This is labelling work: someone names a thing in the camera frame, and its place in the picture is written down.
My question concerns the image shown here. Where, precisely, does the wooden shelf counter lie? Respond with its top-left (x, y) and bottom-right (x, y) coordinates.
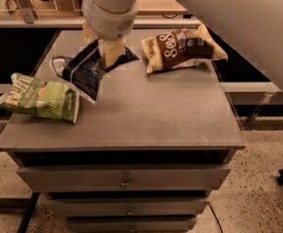
top-left (0, 0), bottom-right (204, 29)

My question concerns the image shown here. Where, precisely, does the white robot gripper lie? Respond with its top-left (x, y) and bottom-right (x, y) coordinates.
top-left (81, 0), bottom-right (137, 69)

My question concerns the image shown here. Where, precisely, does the green jalapeno chip bag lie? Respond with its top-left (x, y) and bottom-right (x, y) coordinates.
top-left (0, 73), bottom-right (79, 123)

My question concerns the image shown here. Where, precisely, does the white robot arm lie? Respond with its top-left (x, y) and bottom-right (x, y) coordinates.
top-left (81, 0), bottom-right (283, 91)

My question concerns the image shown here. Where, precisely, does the bottom grey drawer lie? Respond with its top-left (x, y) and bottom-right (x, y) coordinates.
top-left (66, 217), bottom-right (197, 233)

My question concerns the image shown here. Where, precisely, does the brown and cream chip bag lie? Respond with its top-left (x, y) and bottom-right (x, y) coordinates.
top-left (141, 24), bottom-right (228, 74)

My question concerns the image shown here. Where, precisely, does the grey drawer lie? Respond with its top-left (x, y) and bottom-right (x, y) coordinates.
top-left (66, 217), bottom-right (197, 233)
top-left (48, 197), bottom-right (207, 217)
top-left (17, 165), bottom-right (230, 193)

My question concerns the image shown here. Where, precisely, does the black metal floor frame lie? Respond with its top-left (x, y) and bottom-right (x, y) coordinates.
top-left (0, 192), bottom-right (40, 233)

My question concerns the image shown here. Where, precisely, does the middle grey drawer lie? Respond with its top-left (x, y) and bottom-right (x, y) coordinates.
top-left (48, 197), bottom-right (207, 217)

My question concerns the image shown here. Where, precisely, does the top grey drawer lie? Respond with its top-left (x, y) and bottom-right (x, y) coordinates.
top-left (17, 165), bottom-right (230, 193)

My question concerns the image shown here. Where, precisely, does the grey drawer cabinet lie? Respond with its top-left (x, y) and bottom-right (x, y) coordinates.
top-left (0, 28), bottom-right (247, 233)

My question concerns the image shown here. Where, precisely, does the blue chip bag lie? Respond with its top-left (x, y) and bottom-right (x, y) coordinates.
top-left (50, 41), bottom-right (139, 104)

